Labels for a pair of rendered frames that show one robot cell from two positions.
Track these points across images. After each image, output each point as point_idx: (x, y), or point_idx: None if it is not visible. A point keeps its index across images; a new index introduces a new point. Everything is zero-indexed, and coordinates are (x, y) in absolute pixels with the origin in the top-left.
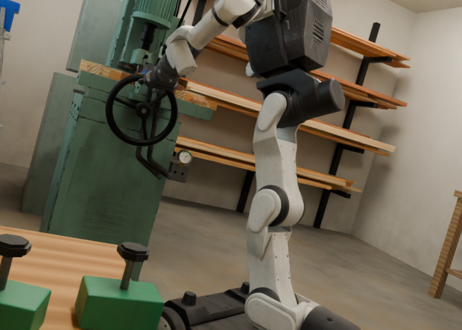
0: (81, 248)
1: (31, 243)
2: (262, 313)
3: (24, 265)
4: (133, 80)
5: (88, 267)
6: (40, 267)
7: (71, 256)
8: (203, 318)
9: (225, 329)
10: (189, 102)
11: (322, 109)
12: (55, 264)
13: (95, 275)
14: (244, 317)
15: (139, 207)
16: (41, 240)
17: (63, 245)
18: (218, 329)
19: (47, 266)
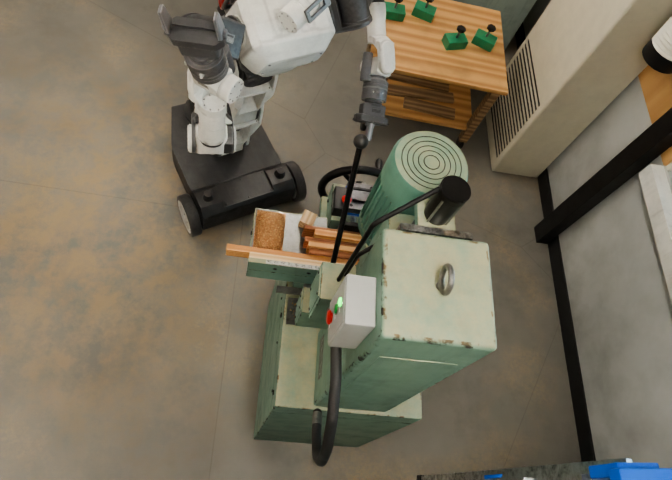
0: (397, 60)
1: (416, 62)
2: None
3: (417, 44)
4: None
5: (396, 45)
6: (412, 43)
7: (401, 52)
8: (269, 167)
9: (254, 160)
10: (293, 213)
11: None
12: (407, 46)
13: (394, 39)
14: (224, 175)
15: None
16: (412, 64)
17: (404, 61)
18: (259, 160)
19: (410, 44)
